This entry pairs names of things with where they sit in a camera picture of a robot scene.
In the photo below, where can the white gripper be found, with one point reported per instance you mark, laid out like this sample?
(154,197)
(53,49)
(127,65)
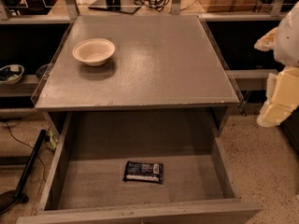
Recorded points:
(289,44)

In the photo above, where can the dark blueberry rxbar packet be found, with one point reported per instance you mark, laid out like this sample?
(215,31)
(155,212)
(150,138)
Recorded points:
(146,172)

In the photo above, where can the grey counter cabinet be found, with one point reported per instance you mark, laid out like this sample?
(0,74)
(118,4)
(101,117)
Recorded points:
(160,62)

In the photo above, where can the grey open top drawer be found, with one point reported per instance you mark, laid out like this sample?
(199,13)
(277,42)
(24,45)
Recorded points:
(85,183)

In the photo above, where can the grey side shelf right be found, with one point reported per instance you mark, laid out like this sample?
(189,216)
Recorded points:
(251,80)

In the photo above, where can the grey side shelf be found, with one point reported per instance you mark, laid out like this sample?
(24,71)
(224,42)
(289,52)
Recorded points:
(251,80)
(25,87)

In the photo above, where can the black monitor stand base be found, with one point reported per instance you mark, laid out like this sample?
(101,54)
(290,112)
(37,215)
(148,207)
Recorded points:
(120,6)

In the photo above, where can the white paper bowl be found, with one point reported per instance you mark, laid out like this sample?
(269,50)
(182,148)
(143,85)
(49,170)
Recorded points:
(94,52)

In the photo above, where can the dark bowl on shelf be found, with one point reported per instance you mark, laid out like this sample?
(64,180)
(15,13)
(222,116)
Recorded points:
(43,71)

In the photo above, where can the grey side shelf left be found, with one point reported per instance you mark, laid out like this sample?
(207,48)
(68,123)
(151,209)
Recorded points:
(25,87)

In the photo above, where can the bowl with items on shelf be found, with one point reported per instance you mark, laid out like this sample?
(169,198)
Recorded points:
(11,74)

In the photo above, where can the black bar on floor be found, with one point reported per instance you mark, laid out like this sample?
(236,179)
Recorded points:
(18,195)

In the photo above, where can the dark shoe tip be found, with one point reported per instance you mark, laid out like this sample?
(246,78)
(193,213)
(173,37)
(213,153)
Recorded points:
(7,200)

